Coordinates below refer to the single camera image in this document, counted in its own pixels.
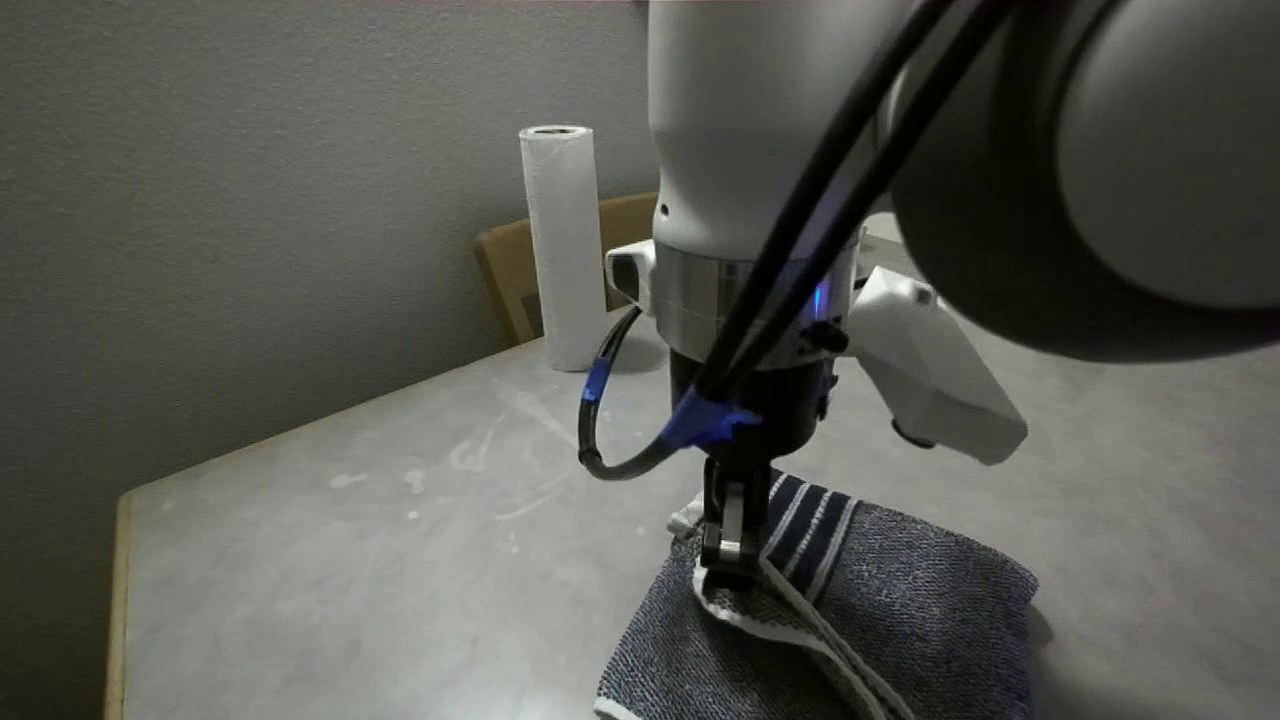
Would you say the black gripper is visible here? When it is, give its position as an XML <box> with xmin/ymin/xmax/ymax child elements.
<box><xmin>668</xmin><ymin>350</ymin><xmax>841</xmax><ymax>626</ymax></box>

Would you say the dark grey striped towel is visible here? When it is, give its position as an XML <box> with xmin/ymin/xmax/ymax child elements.
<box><xmin>592</xmin><ymin>463</ymin><xmax>1050</xmax><ymax>720</ymax></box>

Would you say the white paper towel roll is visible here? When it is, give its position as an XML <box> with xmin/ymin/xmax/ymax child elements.
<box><xmin>517</xmin><ymin>120</ymin><xmax>616</xmax><ymax>377</ymax></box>

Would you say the blue tape piece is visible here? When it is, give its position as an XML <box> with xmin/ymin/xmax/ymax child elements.
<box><xmin>660</xmin><ymin>388</ymin><xmax>765</xmax><ymax>456</ymax></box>
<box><xmin>578</xmin><ymin>315</ymin><xmax>641</xmax><ymax>405</ymax></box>

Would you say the cardboard box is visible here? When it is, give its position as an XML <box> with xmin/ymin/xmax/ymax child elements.
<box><xmin>471</xmin><ymin>193</ymin><xmax>662</xmax><ymax>350</ymax></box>

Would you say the thin black looped cable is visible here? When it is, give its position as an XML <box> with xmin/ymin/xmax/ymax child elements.
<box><xmin>570</xmin><ymin>308</ymin><xmax>705</xmax><ymax>486</ymax></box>

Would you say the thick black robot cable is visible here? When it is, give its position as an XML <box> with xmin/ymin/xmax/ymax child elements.
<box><xmin>692</xmin><ymin>0</ymin><xmax>970</xmax><ymax>405</ymax></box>
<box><xmin>714</xmin><ymin>0</ymin><xmax>1027</xmax><ymax>405</ymax></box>

